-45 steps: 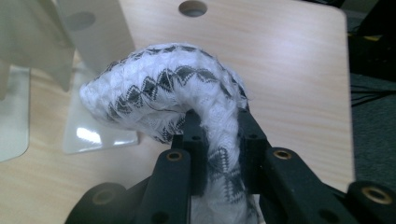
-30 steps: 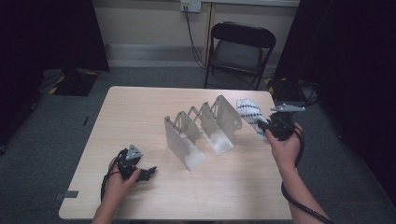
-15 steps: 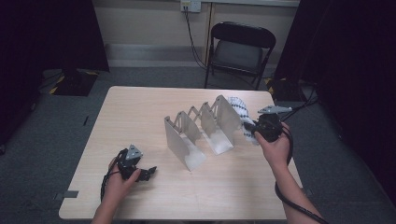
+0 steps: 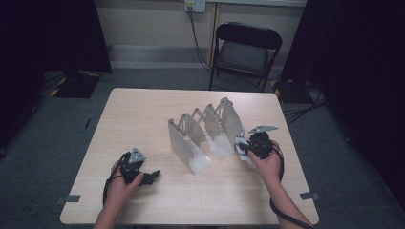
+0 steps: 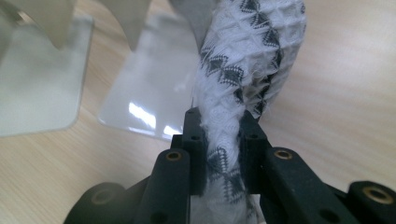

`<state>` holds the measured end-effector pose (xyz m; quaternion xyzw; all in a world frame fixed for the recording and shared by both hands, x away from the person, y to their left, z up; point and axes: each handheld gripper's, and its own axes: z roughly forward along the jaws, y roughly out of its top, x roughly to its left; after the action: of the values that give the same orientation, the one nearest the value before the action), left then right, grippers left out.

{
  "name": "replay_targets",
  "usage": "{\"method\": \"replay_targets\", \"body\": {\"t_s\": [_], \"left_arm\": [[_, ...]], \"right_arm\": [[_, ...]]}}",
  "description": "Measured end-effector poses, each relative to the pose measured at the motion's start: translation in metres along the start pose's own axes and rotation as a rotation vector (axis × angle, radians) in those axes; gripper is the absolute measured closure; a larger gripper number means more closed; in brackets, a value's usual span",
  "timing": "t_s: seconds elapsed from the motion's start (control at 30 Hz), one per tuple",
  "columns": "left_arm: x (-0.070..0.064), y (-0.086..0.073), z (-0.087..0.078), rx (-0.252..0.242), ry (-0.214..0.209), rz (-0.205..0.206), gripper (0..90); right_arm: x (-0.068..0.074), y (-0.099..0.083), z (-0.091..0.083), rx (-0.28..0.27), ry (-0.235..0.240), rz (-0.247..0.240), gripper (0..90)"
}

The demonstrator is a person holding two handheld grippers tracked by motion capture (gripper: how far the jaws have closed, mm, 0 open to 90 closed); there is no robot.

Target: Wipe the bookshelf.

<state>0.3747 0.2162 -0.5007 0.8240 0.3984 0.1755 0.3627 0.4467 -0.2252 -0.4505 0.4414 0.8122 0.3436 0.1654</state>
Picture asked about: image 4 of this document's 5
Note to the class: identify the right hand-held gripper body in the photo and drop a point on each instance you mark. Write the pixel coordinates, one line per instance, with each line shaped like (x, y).
(261, 144)

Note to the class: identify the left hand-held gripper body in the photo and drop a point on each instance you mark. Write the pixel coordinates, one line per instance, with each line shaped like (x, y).
(130, 171)

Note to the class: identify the white patterned cloth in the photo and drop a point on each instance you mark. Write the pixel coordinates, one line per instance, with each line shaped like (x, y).
(241, 152)

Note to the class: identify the grey metal expandable rack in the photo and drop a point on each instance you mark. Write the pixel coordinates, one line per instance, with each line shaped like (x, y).
(184, 149)

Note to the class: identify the person's left hand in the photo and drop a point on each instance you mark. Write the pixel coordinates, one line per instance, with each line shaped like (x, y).
(120, 194)

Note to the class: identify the person's right hand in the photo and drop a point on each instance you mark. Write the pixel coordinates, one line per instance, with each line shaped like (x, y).
(270, 168)

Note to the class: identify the grey tape strip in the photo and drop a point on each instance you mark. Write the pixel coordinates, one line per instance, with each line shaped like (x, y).
(309, 196)
(68, 199)

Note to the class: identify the black folding chair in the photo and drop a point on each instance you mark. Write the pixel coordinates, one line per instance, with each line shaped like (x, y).
(245, 55)

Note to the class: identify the black stand base yellow tape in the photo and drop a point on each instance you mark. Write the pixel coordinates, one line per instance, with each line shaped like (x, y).
(76, 85)

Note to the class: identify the black curtain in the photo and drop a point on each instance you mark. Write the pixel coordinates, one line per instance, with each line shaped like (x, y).
(47, 38)
(359, 63)

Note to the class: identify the beige wall conduit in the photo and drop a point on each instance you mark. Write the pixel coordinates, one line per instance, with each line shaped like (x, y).
(212, 31)

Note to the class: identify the white wall socket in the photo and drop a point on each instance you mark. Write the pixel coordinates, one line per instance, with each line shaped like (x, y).
(195, 5)

